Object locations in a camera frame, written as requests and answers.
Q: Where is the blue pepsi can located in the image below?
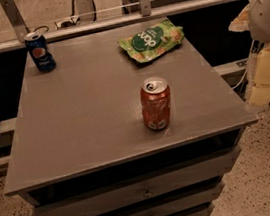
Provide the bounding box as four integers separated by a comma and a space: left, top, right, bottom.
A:
24, 32, 57, 72

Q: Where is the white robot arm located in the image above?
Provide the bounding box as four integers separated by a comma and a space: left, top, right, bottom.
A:
228, 0, 270, 106

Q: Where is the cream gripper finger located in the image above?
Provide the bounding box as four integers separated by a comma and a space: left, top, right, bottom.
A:
228, 5, 250, 33
248, 44, 270, 107

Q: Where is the green chip bag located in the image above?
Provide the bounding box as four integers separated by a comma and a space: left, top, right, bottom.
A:
118, 19, 185, 64

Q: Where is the red coke can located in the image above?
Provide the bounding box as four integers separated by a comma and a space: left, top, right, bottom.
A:
140, 76, 171, 131

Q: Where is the top grey drawer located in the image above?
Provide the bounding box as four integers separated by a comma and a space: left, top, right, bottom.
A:
34, 146, 241, 216

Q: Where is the metal railing frame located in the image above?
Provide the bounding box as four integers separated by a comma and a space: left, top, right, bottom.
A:
0, 0, 270, 55

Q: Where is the grey drawer cabinet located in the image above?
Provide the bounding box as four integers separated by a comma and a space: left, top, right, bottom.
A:
4, 25, 255, 210

